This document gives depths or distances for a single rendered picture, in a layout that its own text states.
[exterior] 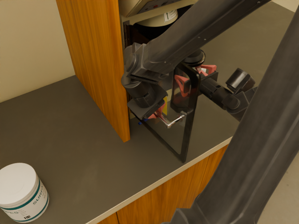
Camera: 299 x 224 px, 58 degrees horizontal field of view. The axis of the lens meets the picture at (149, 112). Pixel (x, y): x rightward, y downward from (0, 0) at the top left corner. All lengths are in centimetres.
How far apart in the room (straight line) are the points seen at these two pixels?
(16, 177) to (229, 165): 70
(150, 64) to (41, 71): 88
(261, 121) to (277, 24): 163
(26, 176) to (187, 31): 64
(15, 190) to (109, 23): 53
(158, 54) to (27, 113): 85
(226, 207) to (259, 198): 3
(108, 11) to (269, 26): 131
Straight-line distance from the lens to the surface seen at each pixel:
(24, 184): 88
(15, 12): 121
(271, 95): 28
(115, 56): 77
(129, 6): 78
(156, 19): 96
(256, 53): 159
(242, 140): 30
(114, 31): 74
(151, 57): 54
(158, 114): 80
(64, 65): 138
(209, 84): 87
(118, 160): 102
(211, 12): 41
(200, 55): 90
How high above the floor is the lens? 180
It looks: 48 degrees down
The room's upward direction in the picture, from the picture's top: straight up
